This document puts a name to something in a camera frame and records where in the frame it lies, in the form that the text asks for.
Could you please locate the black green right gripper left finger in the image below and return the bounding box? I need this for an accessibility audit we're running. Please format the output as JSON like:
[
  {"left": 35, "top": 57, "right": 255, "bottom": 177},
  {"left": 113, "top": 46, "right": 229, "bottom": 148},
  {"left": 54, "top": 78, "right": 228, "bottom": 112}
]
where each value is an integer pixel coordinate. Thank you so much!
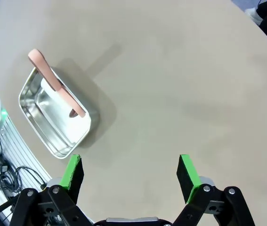
[{"left": 10, "top": 154, "right": 95, "bottom": 226}]

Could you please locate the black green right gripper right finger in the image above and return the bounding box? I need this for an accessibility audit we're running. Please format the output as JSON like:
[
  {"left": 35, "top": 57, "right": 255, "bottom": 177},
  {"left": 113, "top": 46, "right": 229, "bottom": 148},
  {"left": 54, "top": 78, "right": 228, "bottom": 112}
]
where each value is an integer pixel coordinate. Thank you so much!
[{"left": 172, "top": 154, "right": 257, "bottom": 226}]

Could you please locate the pink lint roller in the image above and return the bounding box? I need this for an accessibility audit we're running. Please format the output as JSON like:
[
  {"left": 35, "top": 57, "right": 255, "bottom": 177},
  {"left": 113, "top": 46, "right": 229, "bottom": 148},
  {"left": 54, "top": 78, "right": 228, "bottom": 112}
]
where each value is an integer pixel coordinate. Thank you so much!
[{"left": 27, "top": 48, "right": 92, "bottom": 132}]

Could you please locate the rectangular steel tray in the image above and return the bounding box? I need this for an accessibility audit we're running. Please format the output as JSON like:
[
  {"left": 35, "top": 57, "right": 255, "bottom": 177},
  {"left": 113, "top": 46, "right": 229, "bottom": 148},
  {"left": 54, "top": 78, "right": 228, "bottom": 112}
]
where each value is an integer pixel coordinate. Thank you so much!
[{"left": 18, "top": 66, "right": 100, "bottom": 160}]

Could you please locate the white slotted panel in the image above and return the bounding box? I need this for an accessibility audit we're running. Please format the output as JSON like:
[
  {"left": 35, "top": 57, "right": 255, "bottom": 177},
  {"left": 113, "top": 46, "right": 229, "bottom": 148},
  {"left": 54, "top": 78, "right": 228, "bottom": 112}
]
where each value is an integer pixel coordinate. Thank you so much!
[{"left": 0, "top": 115, "right": 53, "bottom": 188}]

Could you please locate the white shoe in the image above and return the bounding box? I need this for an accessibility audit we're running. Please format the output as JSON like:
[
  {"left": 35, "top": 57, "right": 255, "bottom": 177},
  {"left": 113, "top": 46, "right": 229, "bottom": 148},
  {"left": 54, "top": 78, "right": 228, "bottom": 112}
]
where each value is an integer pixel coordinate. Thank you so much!
[{"left": 244, "top": 6, "right": 264, "bottom": 24}]

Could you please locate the black cable bundle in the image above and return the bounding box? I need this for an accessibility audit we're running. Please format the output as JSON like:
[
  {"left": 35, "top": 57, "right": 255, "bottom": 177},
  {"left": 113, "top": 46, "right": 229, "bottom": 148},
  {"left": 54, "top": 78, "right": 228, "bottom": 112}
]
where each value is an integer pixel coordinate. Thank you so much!
[{"left": 0, "top": 133, "right": 48, "bottom": 197}]

